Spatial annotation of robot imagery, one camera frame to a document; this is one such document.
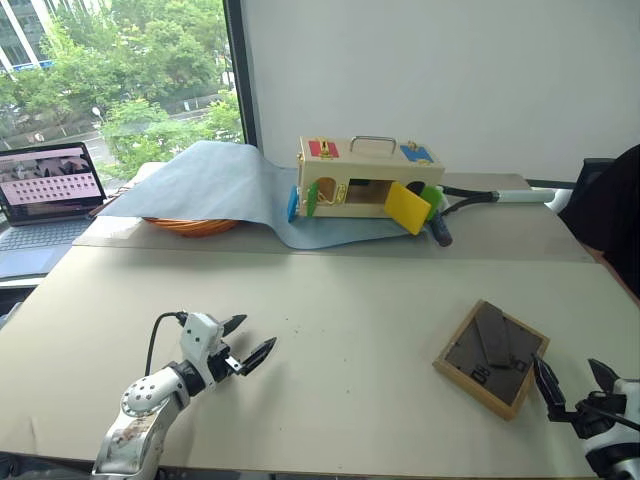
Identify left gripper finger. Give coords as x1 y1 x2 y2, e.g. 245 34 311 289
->
221 313 249 342
238 336 278 378

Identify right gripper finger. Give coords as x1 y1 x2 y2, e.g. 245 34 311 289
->
530 352 569 412
587 357 622 395

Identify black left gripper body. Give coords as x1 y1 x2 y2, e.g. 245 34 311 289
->
203 343 250 387

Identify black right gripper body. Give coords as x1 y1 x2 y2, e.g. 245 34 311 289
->
548 391 630 441

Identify orange woven basket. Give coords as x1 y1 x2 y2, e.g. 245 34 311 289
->
141 215 242 238

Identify light blue cloth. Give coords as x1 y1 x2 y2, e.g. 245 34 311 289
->
96 140 432 251

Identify black office chair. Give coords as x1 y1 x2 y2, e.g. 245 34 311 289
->
556 143 640 307

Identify black and white racket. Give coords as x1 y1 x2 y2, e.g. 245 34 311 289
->
429 184 574 220

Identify wooden lock activity box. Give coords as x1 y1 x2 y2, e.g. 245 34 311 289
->
286 134 447 237

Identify grey laptop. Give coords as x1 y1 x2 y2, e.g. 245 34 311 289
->
0 141 109 280

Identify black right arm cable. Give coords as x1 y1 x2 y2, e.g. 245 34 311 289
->
576 399 640 432

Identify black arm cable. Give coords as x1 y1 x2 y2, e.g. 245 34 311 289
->
144 310 189 377
576 399 640 432

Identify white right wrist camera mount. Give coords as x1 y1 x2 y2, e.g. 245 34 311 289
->
611 377 640 402

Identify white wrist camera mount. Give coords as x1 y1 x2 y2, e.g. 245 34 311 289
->
611 377 640 402
179 312 224 377

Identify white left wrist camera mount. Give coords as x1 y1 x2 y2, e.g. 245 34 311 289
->
179 312 224 377

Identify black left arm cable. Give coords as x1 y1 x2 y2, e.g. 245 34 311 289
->
144 310 189 377

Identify wooden picture frame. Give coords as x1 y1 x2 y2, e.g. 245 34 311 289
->
431 298 552 423

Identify black handled tool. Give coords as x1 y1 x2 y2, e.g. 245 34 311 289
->
428 213 455 248

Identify dark window frame post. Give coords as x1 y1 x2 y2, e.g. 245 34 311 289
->
221 0 262 151

